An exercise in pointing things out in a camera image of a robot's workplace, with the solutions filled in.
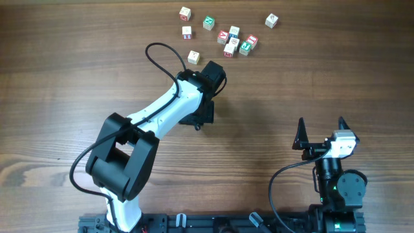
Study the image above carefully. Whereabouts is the green N wooden block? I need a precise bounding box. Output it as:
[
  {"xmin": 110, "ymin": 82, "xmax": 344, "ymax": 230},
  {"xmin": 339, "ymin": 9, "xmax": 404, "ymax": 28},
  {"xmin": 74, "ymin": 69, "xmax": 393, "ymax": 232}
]
[{"xmin": 203, "ymin": 16, "xmax": 215, "ymax": 31}]

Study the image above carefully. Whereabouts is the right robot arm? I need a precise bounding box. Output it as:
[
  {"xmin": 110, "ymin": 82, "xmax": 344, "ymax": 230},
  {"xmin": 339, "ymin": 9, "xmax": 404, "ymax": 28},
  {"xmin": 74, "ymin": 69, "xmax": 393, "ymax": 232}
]
[{"xmin": 292, "ymin": 117, "xmax": 367, "ymax": 233}]

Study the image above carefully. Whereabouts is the red M wooden block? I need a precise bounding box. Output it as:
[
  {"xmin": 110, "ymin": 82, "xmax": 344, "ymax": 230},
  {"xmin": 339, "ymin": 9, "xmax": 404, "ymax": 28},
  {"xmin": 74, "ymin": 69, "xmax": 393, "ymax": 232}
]
[{"xmin": 223, "ymin": 43, "xmax": 235, "ymax": 58}]

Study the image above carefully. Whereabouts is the centre picture wooden block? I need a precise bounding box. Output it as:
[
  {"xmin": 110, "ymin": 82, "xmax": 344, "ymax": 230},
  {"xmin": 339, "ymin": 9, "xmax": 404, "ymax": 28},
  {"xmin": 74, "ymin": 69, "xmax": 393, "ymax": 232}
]
[{"xmin": 228, "ymin": 37, "xmax": 240, "ymax": 52}]

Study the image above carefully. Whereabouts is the green J wooden block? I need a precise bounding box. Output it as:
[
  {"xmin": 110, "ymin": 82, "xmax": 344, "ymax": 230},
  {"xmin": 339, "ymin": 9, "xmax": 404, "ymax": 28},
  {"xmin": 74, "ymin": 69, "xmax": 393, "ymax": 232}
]
[{"xmin": 239, "ymin": 41, "xmax": 252, "ymax": 56}]

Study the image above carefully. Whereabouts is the red-sided block top left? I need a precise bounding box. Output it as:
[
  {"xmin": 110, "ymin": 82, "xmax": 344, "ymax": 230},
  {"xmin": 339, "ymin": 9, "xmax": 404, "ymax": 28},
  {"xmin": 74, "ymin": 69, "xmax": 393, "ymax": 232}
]
[{"xmin": 179, "ymin": 6, "xmax": 191, "ymax": 21}]

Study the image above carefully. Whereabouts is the blue-sided wooden block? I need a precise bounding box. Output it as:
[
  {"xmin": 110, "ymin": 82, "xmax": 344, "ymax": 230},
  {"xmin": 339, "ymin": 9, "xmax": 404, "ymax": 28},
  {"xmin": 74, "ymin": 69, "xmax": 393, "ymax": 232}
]
[{"xmin": 229, "ymin": 26, "xmax": 240, "ymax": 38}]

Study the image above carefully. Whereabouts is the red I wooden block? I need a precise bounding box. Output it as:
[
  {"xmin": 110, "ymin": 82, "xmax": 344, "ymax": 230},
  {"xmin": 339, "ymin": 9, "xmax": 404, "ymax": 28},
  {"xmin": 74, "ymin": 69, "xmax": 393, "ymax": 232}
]
[{"xmin": 246, "ymin": 34, "xmax": 258, "ymax": 50}]

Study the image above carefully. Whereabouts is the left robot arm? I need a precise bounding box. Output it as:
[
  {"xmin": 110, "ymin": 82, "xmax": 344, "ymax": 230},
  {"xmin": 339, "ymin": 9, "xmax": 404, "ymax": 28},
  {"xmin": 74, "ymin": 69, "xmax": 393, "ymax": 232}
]
[{"xmin": 85, "ymin": 61, "xmax": 226, "ymax": 232}]

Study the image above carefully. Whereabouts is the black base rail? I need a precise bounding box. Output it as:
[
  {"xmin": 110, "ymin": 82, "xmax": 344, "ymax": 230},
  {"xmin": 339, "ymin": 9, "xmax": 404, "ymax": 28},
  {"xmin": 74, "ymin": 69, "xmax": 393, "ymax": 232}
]
[{"xmin": 77, "ymin": 212, "xmax": 366, "ymax": 233}]

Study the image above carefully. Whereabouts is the block with number six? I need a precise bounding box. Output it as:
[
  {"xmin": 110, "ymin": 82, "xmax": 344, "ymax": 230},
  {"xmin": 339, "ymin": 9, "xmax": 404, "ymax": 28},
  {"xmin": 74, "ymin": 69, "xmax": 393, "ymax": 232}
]
[{"xmin": 182, "ymin": 26, "xmax": 192, "ymax": 39}]

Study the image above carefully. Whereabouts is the red A wooden block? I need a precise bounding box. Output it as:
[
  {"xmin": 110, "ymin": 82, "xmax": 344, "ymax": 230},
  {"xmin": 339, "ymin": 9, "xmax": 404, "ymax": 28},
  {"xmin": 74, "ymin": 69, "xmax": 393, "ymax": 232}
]
[{"xmin": 217, "ymin": 30, "xmax": 229, "ymax": 45}]

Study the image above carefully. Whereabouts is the wooden block yellow side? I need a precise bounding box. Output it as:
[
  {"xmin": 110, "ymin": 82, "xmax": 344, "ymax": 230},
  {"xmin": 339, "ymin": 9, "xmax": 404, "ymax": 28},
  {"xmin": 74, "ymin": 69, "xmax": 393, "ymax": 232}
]
[{"xmin": 188, "ymin": 50, "xmax": 201, "ymax": 65}]

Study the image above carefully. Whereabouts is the plain block far right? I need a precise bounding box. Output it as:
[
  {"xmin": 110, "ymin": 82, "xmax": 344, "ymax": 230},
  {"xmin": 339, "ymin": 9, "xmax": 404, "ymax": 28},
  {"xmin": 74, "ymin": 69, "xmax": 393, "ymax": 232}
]
[{"xmin": 265, "ymin": 13, "xmax": 279, "ymax": 28}]

